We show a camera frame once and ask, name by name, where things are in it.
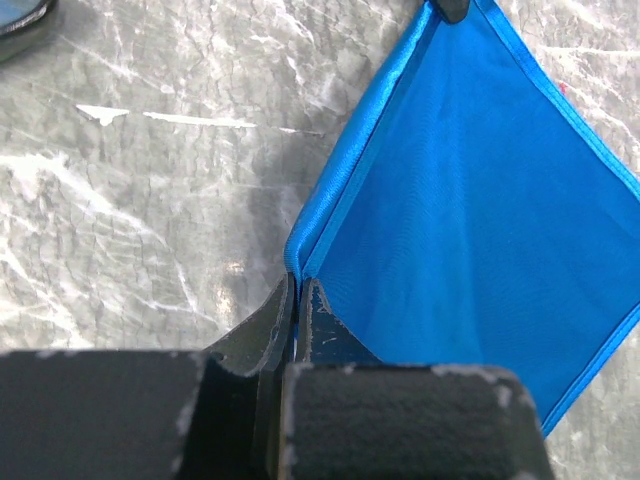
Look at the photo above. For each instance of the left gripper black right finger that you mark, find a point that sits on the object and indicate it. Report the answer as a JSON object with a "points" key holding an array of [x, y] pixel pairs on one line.
{"points": [[347, 415]]}

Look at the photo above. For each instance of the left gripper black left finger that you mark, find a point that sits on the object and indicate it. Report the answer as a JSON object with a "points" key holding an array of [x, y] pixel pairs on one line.
{"points": [[209, 413]]}

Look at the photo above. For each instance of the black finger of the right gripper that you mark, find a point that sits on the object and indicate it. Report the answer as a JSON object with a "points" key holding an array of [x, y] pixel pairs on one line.
{"points": [[452, 11]]}

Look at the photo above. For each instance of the blue cloth napkin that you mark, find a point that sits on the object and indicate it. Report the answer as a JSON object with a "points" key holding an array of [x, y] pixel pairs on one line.
{"points": [[468, 214]]}

